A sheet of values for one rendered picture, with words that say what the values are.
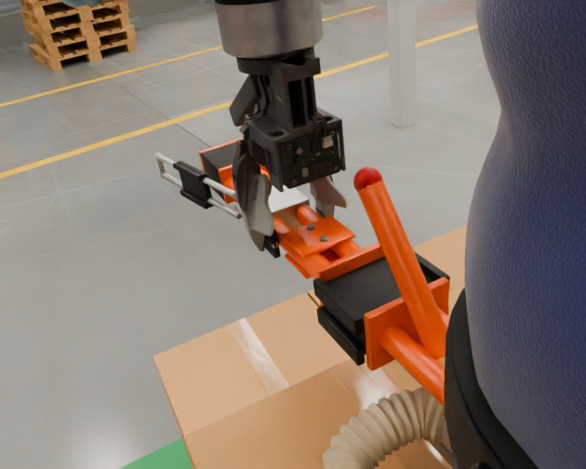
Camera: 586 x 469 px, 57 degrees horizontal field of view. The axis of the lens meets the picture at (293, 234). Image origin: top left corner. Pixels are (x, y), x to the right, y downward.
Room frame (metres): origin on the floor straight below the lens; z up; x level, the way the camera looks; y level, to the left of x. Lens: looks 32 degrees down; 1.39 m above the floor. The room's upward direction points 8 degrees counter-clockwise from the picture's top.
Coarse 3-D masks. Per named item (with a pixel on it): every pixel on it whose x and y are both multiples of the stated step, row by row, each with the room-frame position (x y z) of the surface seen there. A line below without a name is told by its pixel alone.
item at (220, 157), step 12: (228, 144) 0.72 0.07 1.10; (204, 156) 0.70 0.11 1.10; (216, 156) 0.69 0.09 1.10; (228, 156) 0.68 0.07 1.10; (204, 168) 0.71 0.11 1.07; (216, 168) 0.65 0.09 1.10; (228, 168) 0.65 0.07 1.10; (264, 168) 0.66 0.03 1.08; (216, 180) 0.66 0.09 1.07; (216, 192) 0.68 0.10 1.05
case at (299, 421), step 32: (320, 384) 0.40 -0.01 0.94; (352, 384) 0.39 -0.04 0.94; (384, 384) 0.39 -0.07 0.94; (416, 384) 0.38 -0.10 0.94; (256, 416) 0.37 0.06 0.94; (288, 416) 0.37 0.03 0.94; (320, 416) 0.36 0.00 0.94; (352, 416) 0.35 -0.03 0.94; (192, 448) 0.34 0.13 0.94; (224, 448) 0.34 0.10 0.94; (256, 448) 0.33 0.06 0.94; (288, 448) 0.33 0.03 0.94; (320, 448) 0.32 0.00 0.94; (416, 448) 0.31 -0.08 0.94
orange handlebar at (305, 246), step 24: (312, 216) 0.52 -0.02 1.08; (288, 240) 0.47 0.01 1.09; (312, 240) 0.46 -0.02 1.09; (336, 240) 0.45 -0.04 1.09; (312, 264) 0.43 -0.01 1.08; (384, 336) 0.32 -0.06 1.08; (408, 336) 0.31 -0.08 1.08; (408, 360) 0.29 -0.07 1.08; (432, 360) 0.28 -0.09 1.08; (432, 384) 0.26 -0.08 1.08
